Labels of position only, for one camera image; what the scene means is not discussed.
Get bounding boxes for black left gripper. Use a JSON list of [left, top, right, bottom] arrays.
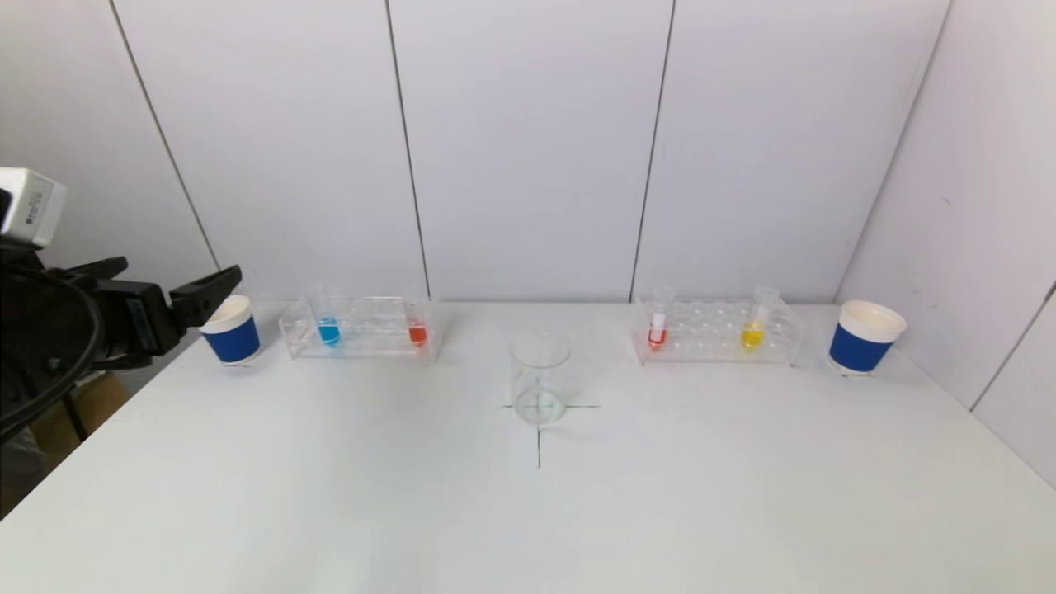
[[46, 256, 243, 370]]

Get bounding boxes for test tube with blue pigment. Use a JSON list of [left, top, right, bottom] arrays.
[[309, 285, 344, 349]]

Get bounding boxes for clear acrylic test tube rack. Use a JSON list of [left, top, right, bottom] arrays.
[[279, 295, 445, 361], [631, 296, 807, 367]]

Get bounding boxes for test tube with orange-red pigment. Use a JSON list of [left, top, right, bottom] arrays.
[[402, 285, 431, 349]]

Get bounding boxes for clear glass beaker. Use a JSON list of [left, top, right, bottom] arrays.
[[509, 332, 573, 427]]

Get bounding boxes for red pigment tube, white label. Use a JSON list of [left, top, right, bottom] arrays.
[[647, 285, 677, 351]]

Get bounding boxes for test tube with yellow pigment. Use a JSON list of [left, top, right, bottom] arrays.
[[739, 285, 780, 352]]

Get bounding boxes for blue white paper cup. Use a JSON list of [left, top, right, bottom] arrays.
[[200, 295, 262, 366], [827, 300, 908, 377]]

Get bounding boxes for black tripod stand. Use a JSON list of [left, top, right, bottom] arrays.
[[64, 388, 90, 443]]

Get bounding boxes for person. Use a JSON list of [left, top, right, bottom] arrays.
[[0, 429, 42, 516]]

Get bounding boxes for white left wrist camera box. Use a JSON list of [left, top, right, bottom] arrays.
[[0, 167, 69, 249]]

